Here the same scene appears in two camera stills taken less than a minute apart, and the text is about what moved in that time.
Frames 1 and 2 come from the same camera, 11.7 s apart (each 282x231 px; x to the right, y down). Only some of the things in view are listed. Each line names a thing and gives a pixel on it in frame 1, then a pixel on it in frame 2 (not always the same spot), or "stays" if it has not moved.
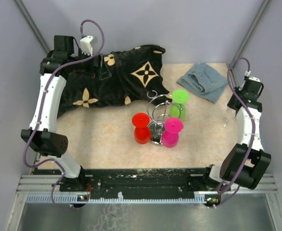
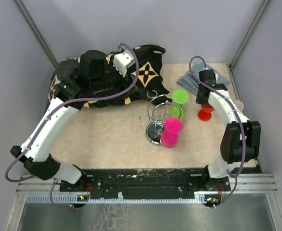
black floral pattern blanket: (129, 74) stays
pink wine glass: (173, 126) stays
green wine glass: (177, 109) stays
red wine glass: (142, 134) to (205, 113)
